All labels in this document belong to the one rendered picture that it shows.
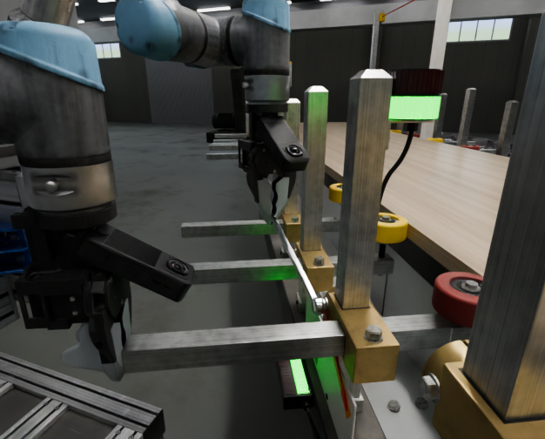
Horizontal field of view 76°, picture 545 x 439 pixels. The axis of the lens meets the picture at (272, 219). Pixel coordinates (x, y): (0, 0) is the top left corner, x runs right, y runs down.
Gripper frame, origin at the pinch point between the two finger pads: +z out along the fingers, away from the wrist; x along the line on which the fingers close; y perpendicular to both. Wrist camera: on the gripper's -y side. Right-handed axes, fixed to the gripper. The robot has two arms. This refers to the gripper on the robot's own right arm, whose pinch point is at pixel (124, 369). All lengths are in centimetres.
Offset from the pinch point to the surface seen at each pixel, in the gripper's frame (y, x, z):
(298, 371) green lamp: -23.0, -10.4, 11.9
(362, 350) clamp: -26.5, 4.9, -4.7
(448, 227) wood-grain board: -52, -21, -8
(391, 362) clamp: -30.0, 4.9, -2.8
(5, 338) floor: 100, -123, 84
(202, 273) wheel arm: -7.3, -23.6, 0.2
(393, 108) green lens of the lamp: -30.1, -2.5, -29.3
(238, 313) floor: -15, -132, 82
